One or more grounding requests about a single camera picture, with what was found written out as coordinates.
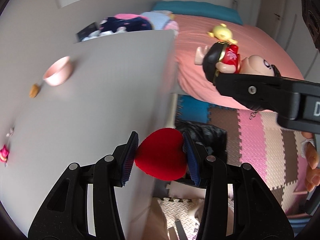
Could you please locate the navy patterned clothing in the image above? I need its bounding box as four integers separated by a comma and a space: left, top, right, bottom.
99, 17, 153, 33

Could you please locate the pink plastic bowl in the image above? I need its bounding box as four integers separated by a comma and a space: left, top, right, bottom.
42, 56, 74, 86

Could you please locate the light blue folded blanket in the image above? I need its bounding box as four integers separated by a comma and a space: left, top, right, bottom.
140, 10, 174, 30

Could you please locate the brown plush bear piece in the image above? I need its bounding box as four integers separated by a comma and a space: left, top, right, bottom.
29, 83, 40, 98

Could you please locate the red plush heart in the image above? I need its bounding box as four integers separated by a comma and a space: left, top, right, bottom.
135, 128, 187, 181

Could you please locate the small clear plastic wrapper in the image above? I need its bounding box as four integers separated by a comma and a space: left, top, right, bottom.
6, 127, 14, 138

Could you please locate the colourful foam floor mat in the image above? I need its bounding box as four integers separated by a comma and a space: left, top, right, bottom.
169, 94, 315, 235

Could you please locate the black red doll figure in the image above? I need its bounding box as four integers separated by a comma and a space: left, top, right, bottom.
194, 42, 281, 84

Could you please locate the person's right hand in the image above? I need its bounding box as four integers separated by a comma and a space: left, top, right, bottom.
302, 132, 320, 192

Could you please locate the teal pillow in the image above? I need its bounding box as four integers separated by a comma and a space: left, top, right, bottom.
152, 1, 243, 25

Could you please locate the pink dinosaur figure toy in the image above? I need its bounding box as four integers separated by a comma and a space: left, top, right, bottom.
0, 145, 10, 166

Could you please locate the yellow plush duck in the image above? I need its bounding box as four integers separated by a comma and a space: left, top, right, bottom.
207, 23, 238, 44

